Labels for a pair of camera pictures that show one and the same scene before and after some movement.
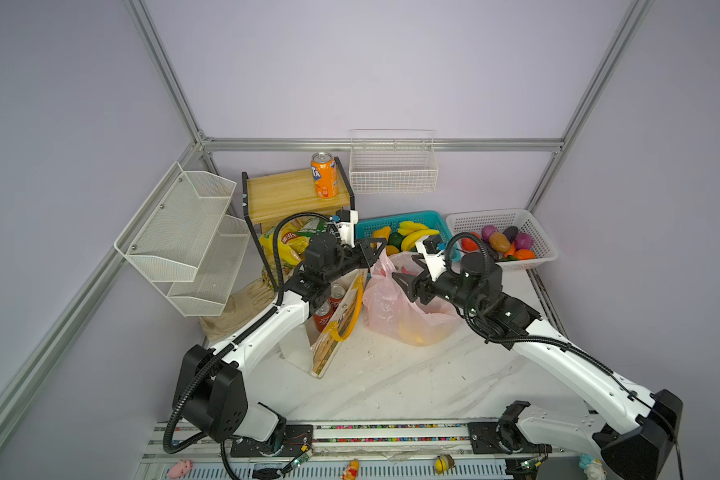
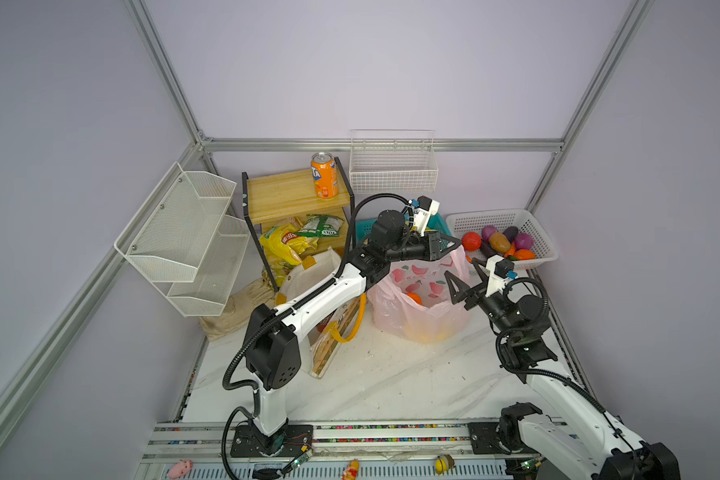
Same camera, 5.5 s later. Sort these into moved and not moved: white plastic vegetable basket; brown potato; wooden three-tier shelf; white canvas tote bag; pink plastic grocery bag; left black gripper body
Moved: pink plastic grocery bag; left black gripper body
Not moved: white canvas tote bag; brown potato; wooden three-tier shelf; white plastic vegetable basket
